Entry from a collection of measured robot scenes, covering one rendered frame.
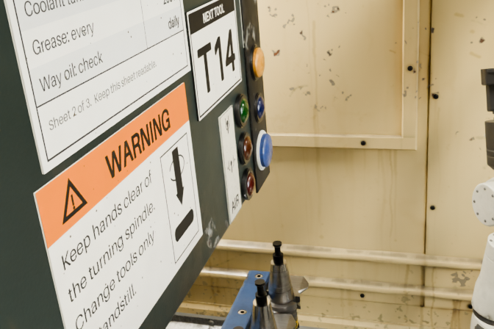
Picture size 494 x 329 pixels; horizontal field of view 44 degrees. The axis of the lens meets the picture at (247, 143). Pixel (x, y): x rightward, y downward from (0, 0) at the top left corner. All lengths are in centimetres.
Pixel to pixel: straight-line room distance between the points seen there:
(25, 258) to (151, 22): 15
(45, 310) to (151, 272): 9
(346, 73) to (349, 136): 13
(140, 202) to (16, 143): 10
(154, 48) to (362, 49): 92
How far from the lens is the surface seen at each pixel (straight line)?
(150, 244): 34
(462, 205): 134
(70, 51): 26
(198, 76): 39
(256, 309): 91
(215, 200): 43
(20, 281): 24
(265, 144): 53
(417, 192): 133
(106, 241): 29
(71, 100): 26
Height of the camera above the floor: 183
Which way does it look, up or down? 21 degrees down
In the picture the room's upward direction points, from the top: 5 degrees counter-clockwise
